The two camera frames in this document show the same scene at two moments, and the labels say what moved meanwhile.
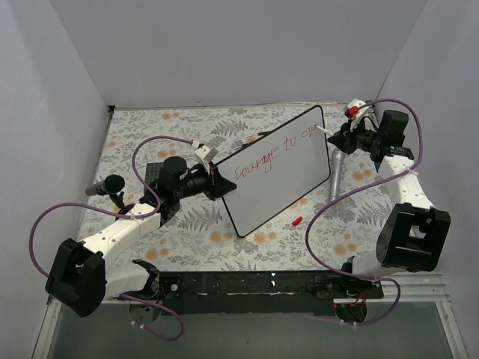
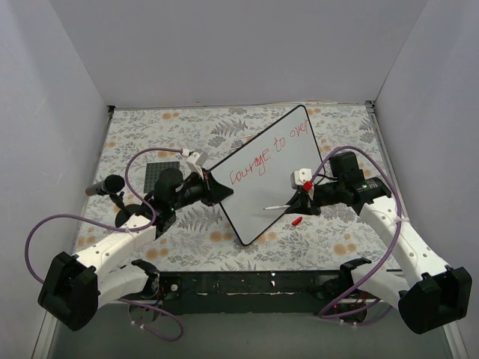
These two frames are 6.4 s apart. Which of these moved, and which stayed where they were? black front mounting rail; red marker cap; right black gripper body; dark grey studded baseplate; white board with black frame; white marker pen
Moved: white board with black frame; white marker pen; right black gripper body
Stayed: black front mounting rail; red marker cap; dark grey studded baseplate
